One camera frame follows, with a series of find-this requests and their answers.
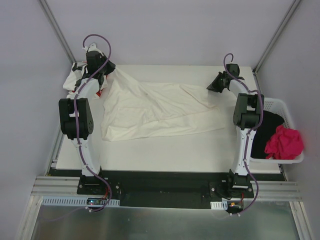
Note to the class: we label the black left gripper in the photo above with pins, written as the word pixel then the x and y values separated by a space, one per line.
pixel 106 66

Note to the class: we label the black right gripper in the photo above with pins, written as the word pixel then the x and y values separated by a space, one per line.
pixel 217 83

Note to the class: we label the cream white t shirt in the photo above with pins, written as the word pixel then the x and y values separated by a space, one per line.
pixel 135 110

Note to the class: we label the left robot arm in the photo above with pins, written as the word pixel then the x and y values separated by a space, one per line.
pixel 76 120

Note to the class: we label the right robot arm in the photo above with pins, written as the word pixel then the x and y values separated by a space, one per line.
pixel 247 115

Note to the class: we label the white black patterned folded shirt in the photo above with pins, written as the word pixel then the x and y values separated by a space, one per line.
pixel 77 71

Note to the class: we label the red white folded shirt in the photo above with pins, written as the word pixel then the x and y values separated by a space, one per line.
pixel 97 95

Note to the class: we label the white plastic laundry basket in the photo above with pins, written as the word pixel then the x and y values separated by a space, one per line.
pixel 277 106

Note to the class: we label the black garment in basket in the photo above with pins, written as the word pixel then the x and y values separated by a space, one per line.
pixel 263 134

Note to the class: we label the pink garment in basket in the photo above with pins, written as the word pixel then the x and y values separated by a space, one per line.
pixel 285 144

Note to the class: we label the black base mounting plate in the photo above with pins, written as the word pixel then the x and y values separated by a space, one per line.
pixel 151 189

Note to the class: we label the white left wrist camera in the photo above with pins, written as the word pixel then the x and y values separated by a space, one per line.
pixel 92 47

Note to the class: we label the left aluminium frame post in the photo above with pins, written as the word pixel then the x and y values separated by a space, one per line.
pixel 57 30

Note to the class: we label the aluminium frame post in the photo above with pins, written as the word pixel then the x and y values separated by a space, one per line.
pixel 277 34
pixel 57 30

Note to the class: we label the right aluminium frame post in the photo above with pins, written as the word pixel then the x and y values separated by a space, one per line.
pixel 277 34

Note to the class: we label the right white cable duct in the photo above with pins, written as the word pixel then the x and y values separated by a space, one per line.
pixel 219 205

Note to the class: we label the white cable duct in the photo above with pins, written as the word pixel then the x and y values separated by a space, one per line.
pixel 73 201
pixel 219 205

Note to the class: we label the left white cable duct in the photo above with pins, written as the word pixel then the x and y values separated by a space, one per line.
pixel 73 201

